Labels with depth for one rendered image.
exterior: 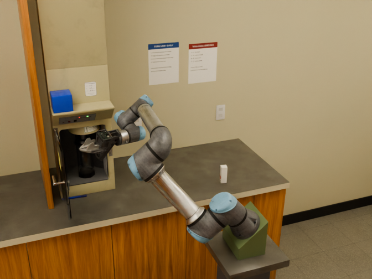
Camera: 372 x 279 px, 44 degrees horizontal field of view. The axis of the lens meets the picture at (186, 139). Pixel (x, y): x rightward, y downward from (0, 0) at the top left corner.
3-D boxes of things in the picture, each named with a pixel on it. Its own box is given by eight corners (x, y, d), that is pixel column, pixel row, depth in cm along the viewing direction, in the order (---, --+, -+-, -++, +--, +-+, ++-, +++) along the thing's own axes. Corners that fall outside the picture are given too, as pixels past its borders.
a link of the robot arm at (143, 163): (227, 230, 208) (146, 143, 202) (203, 251, 209) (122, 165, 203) (225, 221, 220) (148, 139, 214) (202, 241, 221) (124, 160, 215)
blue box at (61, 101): (51, 107, 240) (49, 91, 237) (70, 104, 244) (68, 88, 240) (53, 113, 232) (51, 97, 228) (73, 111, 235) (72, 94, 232)
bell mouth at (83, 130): (66, 125, 268) (65, 116, 266) (96, 120, 274) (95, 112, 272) (70, 137, 253) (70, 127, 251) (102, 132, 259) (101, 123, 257)
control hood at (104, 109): (51, 124, 245) (49, 107, 241) (110, 116, 256) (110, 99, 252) (54, 132, 235) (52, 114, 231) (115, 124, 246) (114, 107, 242)
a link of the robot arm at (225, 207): (249, 213, 210) (233, 198, 203) (228, 232, 212) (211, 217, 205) (239, 199, 221) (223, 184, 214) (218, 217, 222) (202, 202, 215)
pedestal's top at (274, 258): (289, 266, 220) (290, 259, 218) (229, 282, 210) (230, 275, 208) (257, 228, 247) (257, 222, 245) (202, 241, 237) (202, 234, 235)
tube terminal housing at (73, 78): (55, 178, 286) (40, 58, 253) (107, 170, 297) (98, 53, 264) (61, 199, 265) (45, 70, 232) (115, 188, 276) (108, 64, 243)
